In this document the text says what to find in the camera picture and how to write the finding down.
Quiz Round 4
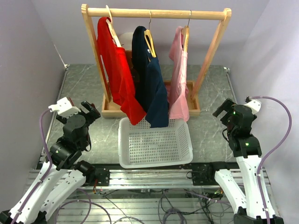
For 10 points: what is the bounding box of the red t shirt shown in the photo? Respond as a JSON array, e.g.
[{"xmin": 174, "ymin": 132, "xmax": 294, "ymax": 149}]
[{"xmin": 97, "ymin": 17, "xmax": 146, "ymax": 125}]

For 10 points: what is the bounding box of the floor cable bundle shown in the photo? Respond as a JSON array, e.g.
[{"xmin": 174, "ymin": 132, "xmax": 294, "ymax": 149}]
[{"xmin": 53, "ymin": 186, "xmax": 236, "ymax": 224}]

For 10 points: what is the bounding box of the yellow wooden hanger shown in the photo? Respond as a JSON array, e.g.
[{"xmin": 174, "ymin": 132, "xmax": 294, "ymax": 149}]
[{"xmin": 144, "ymin": 10, "xmax": 156, "ymax": 57}]

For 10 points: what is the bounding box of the light wooden hanger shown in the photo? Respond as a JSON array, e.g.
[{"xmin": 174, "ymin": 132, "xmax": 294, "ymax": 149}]
[{"xmin": 106, "ymin": 5, "xmax": 121, "ymax": 48}]

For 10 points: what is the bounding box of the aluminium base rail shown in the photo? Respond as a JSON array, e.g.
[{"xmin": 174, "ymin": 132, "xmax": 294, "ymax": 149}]
[{"xmin": 25, "ymin": 169, "xmax": 271, "ymax": 189}]

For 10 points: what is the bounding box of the navy blue t shirt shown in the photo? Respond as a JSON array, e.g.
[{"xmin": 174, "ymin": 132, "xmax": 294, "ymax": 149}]
[{"xmin": 132, "ymin": 26, "xmax": 169, "ymax": 128}]

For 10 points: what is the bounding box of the white plastic basket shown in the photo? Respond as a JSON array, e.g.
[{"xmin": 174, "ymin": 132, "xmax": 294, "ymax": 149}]
[{"xmin": 118, "ymin": 118, "xmax": 193, "ymax": 169}]

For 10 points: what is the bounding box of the wooden clothes rack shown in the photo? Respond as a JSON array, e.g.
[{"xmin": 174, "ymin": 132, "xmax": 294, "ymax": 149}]
[{"xmin": 81, "ymin": 4, "xmax": 232, "ymax": 118}]

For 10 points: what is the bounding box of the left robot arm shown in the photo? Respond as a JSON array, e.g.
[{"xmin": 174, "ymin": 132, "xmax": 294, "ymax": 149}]
[{"xmin": 0, "ymin": 97, "xmax": 100, "ymax": 224}]

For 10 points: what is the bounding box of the wooden hanger with pink shirt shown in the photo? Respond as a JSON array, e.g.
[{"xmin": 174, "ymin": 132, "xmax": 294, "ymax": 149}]
[{"xmin": 181, "ymin": 10, "xmax": 192, "ymax": 52}]

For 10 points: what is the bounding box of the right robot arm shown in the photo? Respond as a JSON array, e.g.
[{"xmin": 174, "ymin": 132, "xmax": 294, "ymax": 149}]
[{"xmin": 206, "ymin": 98, "xmax": 284, "ymax": 224}]

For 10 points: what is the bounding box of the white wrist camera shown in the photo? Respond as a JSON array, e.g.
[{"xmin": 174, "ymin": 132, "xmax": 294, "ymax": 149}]
[
  {"xmin": 48, "ymin": 97, "xmax": 80, "ymax": 118},
  {"xmin": 244, "ymin": 97, "xmax": 261, "ymax": 115}
]

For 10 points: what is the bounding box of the white orange yellow drawer unit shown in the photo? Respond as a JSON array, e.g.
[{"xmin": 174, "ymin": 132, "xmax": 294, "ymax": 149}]
[{"xmin": 118, "ymin": 32, "xmax": 133, "ymax": 50}]

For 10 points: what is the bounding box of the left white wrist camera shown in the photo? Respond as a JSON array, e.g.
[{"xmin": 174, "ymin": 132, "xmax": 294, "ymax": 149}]
[{"xmin": 48, "ymin": 97, "xmax": 80, "ymax": 118}]

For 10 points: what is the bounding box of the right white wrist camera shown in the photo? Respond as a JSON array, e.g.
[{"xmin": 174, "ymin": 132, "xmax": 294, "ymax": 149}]
[{"xmin": 244, "ymin": 97, "xmax": 261, "ymax": 115}]

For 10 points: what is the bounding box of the pink t shirt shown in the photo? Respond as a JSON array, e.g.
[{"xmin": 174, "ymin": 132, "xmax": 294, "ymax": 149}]
[{"xmin": 167, "ymin": 26, "xmax": 190, "ymax": 122}]

